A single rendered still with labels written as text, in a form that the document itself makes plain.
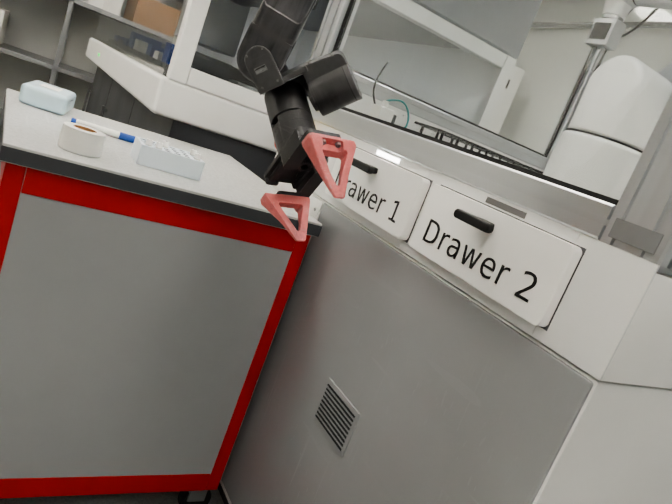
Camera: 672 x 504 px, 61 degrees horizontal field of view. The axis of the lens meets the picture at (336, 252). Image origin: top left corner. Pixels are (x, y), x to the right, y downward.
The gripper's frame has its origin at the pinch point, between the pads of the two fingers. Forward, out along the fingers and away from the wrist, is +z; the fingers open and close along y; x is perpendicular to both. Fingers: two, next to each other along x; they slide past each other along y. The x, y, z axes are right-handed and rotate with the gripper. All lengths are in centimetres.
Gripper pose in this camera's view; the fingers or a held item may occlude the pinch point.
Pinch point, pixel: (317, 214)
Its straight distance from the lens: 70.6
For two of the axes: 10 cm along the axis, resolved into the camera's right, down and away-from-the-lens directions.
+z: 2.5, 8.6, -4.4
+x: -8.3, -0.5, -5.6
